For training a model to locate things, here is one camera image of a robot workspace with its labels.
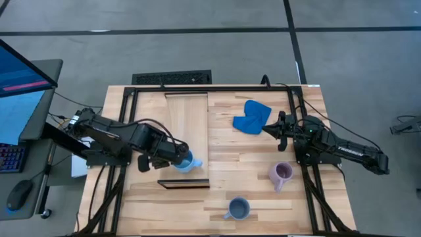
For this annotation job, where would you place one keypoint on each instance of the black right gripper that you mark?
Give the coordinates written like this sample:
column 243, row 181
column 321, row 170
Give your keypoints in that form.
column 287, row 130

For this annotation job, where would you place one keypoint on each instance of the light blue mug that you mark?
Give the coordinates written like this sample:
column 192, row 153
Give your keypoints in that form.
column 190, row 164

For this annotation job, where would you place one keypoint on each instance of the white paper sheet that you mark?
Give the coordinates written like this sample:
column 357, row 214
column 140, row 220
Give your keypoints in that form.
column 78, row 168

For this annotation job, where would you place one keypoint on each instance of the pink ribbed mug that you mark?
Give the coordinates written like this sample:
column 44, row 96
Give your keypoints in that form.
column 281, row 174

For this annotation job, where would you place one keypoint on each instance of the blue cloth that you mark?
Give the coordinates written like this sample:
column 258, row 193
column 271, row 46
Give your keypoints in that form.
column 252, row 118

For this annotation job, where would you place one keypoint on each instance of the black computer mouse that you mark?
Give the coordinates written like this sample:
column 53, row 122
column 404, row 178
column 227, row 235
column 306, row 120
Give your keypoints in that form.
column 19, row 195

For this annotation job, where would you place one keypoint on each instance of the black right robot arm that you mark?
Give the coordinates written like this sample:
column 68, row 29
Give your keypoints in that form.
column 342, row 145

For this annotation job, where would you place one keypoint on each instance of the computer monitor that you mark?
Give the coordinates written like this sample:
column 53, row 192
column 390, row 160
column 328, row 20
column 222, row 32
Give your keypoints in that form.
column 19, row 85

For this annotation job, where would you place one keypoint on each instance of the grey-blue faceted mug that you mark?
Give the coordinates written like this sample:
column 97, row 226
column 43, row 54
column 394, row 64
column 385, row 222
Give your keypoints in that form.
column 239, row 208

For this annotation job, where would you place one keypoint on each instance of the backlit keyboard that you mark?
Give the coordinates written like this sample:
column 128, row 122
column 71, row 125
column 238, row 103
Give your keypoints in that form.
column 11, row 158

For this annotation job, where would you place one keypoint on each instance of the black stand foot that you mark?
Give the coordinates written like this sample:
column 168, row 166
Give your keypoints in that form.
column 406, row 125

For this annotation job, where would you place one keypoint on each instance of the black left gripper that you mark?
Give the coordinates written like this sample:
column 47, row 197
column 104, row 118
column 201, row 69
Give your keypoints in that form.
column 167, row 153

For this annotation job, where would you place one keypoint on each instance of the grey side desk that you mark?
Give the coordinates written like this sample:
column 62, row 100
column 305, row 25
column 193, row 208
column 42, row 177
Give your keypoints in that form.
column 39, row 115

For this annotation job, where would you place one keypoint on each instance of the black metal table frame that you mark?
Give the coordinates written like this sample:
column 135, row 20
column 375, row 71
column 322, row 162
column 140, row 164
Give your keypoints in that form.
column 213, row 89

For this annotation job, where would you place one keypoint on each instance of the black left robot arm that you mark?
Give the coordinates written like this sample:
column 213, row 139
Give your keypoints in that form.
column 112, row 131

